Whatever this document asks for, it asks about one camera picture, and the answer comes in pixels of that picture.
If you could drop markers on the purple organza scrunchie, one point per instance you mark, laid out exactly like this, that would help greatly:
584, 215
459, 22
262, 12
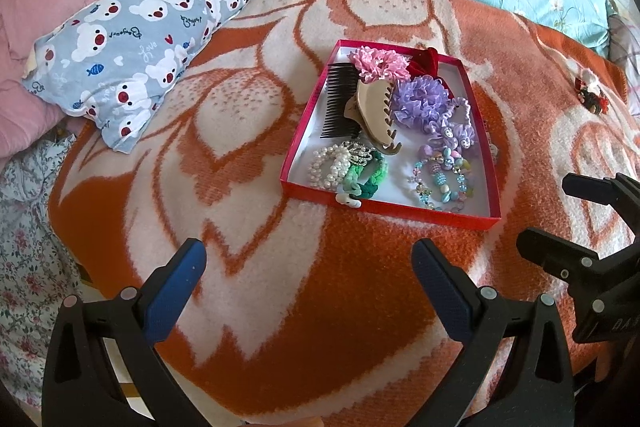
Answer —
420, 99

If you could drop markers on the beige hair claw clip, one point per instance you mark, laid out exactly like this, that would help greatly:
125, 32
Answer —
372, 112

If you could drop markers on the red cardboard box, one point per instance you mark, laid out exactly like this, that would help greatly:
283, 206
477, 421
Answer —
395, 179

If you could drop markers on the grey cloth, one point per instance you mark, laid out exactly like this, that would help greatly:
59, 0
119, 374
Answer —
625, 32

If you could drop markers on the pink flower print cloth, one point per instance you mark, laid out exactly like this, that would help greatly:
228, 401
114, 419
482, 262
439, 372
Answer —
30, 267

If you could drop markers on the black hair comb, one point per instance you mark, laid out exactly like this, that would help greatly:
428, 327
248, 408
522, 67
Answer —
337, 102

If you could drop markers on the orange and white blanket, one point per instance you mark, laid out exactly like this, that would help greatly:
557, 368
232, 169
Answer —
300, 307

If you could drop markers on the red fringed hair bow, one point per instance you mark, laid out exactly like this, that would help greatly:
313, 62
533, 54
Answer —
582, 89

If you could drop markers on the bear print pillow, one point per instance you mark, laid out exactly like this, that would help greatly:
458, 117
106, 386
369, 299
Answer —
130, 42

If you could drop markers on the red velvet hair bow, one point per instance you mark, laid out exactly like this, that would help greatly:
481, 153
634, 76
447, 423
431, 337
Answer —
425, 62

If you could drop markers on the pink ruffled scrunchie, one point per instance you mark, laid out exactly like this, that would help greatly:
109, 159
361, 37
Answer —
380, 63

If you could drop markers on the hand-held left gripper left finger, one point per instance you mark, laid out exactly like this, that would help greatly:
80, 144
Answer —
175, 292

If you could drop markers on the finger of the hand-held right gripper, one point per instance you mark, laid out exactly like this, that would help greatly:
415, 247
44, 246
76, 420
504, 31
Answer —
605, 194
560, 257

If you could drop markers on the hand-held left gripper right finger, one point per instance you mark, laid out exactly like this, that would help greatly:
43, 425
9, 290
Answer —
442, 287

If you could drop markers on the purple cartoon charm scrunchie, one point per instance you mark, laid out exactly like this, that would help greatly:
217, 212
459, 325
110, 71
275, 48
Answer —
457, 129

